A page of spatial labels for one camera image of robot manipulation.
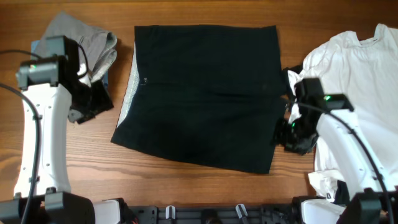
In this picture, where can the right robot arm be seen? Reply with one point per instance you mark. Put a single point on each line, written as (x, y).
(373, 196)

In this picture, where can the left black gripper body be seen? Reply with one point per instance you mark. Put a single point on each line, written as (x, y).
(90, 101)

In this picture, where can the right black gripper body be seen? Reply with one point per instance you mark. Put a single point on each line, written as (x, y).
(293, 134)

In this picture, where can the black shorts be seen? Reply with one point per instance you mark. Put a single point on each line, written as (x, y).
(207, 95)

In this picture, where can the folded grey shorts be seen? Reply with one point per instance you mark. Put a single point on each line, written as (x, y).
(98, 44)

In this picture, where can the folded blue garment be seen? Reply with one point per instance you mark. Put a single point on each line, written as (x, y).
(33, 47)

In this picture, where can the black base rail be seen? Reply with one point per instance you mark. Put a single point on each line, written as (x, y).
(237, 214)

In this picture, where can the white t-shirt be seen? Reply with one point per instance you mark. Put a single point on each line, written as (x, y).
(365, 71)

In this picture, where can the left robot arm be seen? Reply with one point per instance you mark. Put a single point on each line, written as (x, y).
(55, 90)

